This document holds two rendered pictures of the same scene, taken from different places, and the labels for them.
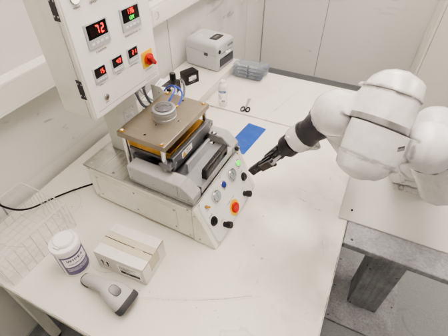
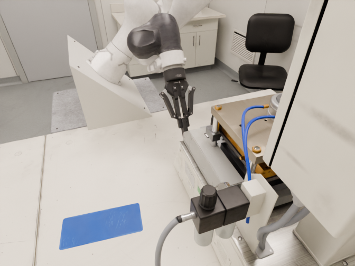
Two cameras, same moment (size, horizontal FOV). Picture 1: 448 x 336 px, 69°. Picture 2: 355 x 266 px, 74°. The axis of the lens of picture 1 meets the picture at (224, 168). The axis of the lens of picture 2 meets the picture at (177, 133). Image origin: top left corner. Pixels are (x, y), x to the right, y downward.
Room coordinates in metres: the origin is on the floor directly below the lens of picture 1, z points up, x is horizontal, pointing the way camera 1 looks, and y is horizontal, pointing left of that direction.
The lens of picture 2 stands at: (1.36, 0.32, 1.39)
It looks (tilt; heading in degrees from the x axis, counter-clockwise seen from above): 38 degrees down; 224
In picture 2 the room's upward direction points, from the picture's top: straight up
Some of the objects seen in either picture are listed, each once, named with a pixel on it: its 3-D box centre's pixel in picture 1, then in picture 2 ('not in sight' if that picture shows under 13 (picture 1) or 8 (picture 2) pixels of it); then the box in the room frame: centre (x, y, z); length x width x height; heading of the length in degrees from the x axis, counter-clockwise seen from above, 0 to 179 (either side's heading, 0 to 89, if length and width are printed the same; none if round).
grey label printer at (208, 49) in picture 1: (210, 49); not in sight; (1.95, 0.08, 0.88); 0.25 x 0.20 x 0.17; 59
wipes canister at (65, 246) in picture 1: (69, 253); not in sight; (0.56, 0.48, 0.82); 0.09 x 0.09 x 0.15
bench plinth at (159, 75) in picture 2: not in sight; (167, 65); (-0.93, -2.07, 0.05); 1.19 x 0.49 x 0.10; 155
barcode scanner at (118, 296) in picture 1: (104, 289); not in sight; (0.46, 0.36, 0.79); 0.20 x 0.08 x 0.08; 65
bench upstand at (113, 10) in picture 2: not in sight; (159, 5); (-1.04, -2.29, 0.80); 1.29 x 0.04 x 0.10; 155
